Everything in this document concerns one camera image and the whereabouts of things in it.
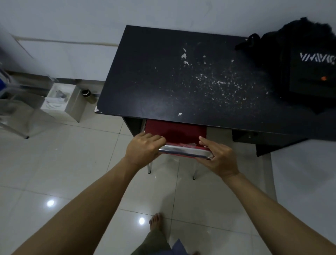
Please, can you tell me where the person's left hand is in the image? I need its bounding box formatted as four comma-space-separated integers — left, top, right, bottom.
125, 132, 166, 169

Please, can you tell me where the person's right hand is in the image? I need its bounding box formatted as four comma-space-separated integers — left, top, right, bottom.
195, 136, 240, 182

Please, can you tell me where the red chair with chrome frame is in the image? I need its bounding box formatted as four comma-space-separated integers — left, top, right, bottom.
144, 119, 214, 181

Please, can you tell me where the person's right forearm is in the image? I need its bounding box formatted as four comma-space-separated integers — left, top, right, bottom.
223, 173, 336, 255

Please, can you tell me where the person's left forearm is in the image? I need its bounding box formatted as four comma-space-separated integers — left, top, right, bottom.
12, 157, 139, 255

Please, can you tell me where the black desk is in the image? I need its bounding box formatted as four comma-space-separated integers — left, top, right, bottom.
95, 25, 336, 157

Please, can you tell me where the person's bare foot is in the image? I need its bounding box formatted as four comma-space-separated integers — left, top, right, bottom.
149, 212, 164, 232

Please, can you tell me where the dark bottle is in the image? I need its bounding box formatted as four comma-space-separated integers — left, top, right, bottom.
81, 89, 98, 104

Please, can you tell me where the white open box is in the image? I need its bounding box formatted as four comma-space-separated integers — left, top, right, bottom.
41, 83, 87, 123

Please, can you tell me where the olive trouser leg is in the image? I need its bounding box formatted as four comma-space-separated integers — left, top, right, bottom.
131, 229, 171, 255

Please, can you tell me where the blue cloth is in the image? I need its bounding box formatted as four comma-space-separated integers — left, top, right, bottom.
171, 238, 200, 255

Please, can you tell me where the black bag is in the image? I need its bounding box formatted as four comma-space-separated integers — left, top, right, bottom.
234, 17, 336, 115

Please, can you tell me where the metal frame chair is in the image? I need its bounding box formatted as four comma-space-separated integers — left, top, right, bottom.
0, 62, 59, 140

